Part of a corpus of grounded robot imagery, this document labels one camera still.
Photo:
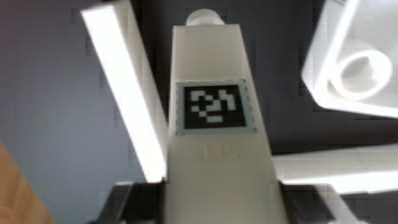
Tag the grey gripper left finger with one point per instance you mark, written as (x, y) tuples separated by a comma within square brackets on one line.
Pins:
[(111, 214)]

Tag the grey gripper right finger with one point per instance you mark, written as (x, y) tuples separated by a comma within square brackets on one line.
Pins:
[(336, 206)]

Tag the white desk leg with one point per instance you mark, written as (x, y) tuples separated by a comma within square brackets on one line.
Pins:
[(223, 188)]

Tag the white desk top tray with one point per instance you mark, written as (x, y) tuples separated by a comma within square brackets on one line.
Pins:
[(351, 67)]

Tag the white front fence bar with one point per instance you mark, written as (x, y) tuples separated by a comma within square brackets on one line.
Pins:
[(356, 169)]

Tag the white left fence block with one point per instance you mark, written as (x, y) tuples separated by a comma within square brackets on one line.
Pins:
[(112, 28)]

